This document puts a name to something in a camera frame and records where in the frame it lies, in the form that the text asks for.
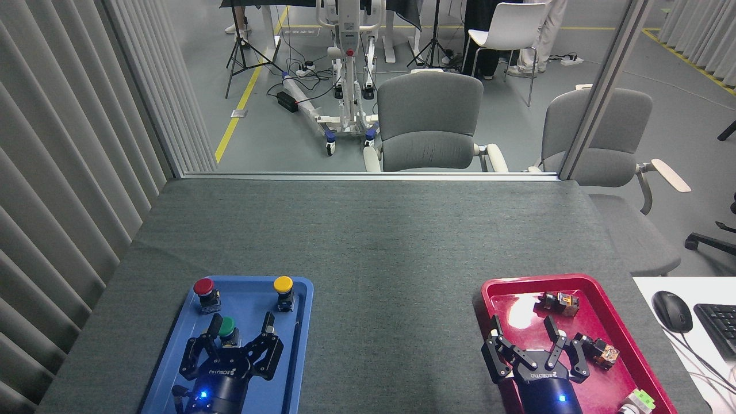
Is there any white stand on wheels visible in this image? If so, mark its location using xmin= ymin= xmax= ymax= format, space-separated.
xmin=282 ymin=0 xmax=387 ymax=157

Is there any white plastic chair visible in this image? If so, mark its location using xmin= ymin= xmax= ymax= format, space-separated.
xmin=463 ymin=2 xmax=547 ymax=108

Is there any red plastic tray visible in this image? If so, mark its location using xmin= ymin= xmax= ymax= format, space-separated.
xmin=480 ymin=274 xmax=678 ymax=414

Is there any black switch with orange window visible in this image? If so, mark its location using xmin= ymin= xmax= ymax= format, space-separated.
xmin=538 ymin=292 xmax=580 ymax=317
xmin=574 ymin=333 xmax=620 ymax=370

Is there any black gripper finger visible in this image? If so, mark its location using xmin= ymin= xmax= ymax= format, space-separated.
xmin=543 ymin=316 xmax=591 ymax=385
xmin=179 ymin=314 xmax=223 ymax=380
xmin=241 ymin=313 xmax=285 ymax=380
xmin=481 ymin=316 xmax=533 ymax=384

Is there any black computer mouse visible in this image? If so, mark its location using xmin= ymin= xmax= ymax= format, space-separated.
xmin=651 ymin=290 xmax=693 ymax=334

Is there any person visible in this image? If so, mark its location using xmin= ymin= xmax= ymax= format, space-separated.
xmin=462 ymin=0 xmax=507 ymax=80
xmin=506 ymin=0 xmax=569 ymax=78
xmin=224 ymin=5 xmax=252 ymax=42

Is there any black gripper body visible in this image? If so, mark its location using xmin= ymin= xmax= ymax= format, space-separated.
xmin=189 ymin=357 xmax=254 ymax=414
xmin=514 ymin=362 xmax=583 ymax=414

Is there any grey office chair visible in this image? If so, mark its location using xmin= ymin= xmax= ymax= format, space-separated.
xmin=363 ymin=71 xmax=509 ymax=173
xmin=528 ymin=87 xmax=692 ymax=277

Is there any silver frame post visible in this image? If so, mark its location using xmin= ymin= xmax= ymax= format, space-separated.
xmin=559 ymin=0 xmax=655 ymax=181

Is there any blue plastic tray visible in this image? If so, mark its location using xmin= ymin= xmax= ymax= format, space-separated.
xmin=140 ymin=275 xmax=315 ymax=414

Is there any red push button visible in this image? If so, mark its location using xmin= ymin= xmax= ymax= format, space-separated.
xmin=193 ymin=278 xmax=222 ymax=315

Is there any white and green switch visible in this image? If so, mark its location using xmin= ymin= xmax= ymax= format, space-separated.
xmin=618 ymin=389 xmax=656 ymax=414

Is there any yellow push button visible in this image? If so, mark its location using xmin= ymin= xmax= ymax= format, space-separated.
xmin=273 ymin=275 xmax=296 ymax=312

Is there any black keyboard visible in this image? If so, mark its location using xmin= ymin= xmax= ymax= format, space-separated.
xmin=693 ymin=303 xmax=736 ymax=361

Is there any green push button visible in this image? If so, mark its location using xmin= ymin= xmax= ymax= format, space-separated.
xmin=218 ymin=316 xmax=241 ymax=348

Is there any black tripod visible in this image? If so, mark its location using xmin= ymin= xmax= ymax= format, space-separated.
xmin=224 ymin=5 xmax=285 ymax=99
xmin=407 ymin=0 xmax=462 ymax=72

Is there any black office chair base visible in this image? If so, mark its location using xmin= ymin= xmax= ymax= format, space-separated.
xmin=684 ymin=193 xmax=736 ymax=257

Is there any grey desk cable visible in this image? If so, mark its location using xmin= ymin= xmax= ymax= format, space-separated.
xmin=667 ymin=331 xmax=736 ymax=397

